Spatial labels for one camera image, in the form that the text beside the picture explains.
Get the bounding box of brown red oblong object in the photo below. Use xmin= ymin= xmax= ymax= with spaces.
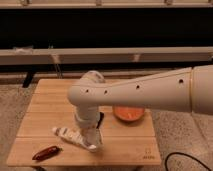
xmin=32 ymin=146 xmax=61 ymax=161

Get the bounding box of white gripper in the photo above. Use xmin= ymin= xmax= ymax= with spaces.
xmin=77 ymin=112 xmax=104 ymax=148

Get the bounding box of black cable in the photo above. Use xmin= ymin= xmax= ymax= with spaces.
xmin=164 ymin=152 xmax=213 ymax=171

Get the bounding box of grey metal shelf rail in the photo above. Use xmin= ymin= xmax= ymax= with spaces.
xmin=0 ymin=46 xmax=213 ymax=65

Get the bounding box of orange ceramic cup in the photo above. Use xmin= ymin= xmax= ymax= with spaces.
xmin=113 ymin=106 xmax=145 ymax=122

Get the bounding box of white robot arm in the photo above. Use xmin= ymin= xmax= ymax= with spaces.
xmin=68 ymin=65 xmax=213 ymax=150

